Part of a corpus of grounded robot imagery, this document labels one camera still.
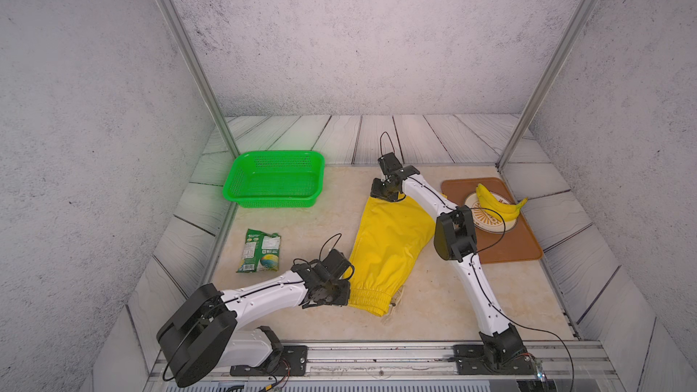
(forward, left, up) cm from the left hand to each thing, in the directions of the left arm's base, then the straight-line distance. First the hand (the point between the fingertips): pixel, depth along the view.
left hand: (351, 302), depth 82 cm
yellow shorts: (+20, -14, +3) cm, 25 cm away
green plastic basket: (+52, +32, -1) cm, 61 cm away
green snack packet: (+17, +30, +1) cm, 34 cm away
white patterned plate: (+28, -50, 0) cm, 57 cm away
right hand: (+40, -9, +3) cm, 41 cm away
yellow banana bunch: (+30, -53, +5) cm, 61 cm away
